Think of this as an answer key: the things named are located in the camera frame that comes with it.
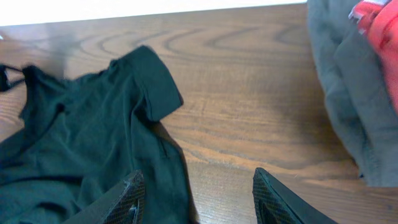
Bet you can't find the folded grey garment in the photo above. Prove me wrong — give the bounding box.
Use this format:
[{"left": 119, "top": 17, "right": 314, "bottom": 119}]
[{"left": 307, "top": 0, "right": 397, "bottom": 187}]

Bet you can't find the crumpled red shirt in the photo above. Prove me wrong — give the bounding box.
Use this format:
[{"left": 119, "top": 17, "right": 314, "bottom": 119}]
[{"left": 349, "top": 0, "right": 397, "bottom": 110}]

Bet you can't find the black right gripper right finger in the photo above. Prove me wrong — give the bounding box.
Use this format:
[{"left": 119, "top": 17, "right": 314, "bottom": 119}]
[{"left": 252, "top": 167, "right": 336, "bottom": 224}]

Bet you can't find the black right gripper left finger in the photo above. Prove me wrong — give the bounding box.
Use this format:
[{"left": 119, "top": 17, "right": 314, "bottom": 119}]
[{"left": 63, "top": 170, "right": 145, "bottom": 224}]

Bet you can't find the black t-shirt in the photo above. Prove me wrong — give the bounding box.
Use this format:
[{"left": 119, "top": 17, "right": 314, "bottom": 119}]
[{"left": 1, "top": 46, "right": 194, "bottom": 223}]

